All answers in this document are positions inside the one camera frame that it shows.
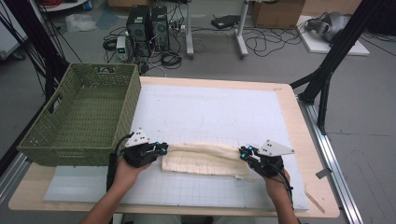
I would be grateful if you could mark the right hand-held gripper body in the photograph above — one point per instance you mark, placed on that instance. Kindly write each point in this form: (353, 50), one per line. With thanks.
(267, 161)

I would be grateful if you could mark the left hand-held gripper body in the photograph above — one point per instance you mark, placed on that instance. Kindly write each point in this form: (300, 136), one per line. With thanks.
(138, 154)

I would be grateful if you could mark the cream patterned cloth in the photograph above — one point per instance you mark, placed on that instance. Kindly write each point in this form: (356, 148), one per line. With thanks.
(202, 158)

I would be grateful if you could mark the green woven basket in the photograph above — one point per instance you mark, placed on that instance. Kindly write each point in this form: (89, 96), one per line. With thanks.
(90, 99)

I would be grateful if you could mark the person's left hand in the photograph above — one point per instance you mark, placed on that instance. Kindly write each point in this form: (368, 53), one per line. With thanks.
(129, 174)

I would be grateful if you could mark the person's right hand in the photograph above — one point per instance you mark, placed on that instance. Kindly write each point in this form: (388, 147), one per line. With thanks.
(278, 185)

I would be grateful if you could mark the grey tape piece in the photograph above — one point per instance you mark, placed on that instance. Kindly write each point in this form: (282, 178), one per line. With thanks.
(323, 173)

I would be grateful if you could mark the white grid mat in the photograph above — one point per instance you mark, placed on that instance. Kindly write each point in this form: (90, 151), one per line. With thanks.
(202, 109)

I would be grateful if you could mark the thin wooden stick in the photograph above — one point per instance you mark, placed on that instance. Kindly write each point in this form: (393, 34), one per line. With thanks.
(315, 202)

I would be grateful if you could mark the small white power supply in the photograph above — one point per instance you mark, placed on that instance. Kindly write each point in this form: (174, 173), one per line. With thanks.
(122, 48)

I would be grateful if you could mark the black computer tower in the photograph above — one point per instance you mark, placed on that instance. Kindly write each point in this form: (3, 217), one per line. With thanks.
(137, 29)
(160, 28)

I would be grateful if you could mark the white desk leg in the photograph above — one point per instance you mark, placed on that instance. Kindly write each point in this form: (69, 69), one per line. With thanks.
(241, 31)
(189, 31)

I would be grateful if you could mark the white floor board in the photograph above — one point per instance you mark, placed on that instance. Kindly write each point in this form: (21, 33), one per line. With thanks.
(317, 46)

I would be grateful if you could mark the black flat device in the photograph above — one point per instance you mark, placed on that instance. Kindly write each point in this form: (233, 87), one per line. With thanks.
(224, 21)

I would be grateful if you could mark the brown cardboard box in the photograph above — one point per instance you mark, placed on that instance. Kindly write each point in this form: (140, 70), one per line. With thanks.
(277, 14)

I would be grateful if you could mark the clear plastic bag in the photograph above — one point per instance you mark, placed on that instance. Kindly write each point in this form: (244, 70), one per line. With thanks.
(80, 22)

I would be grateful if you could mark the grey robot head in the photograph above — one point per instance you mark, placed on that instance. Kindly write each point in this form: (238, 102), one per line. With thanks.
(330, 26)

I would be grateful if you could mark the aluminium rail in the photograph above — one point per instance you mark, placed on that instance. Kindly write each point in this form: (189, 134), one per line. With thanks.
(11, 177)
(333, 161)

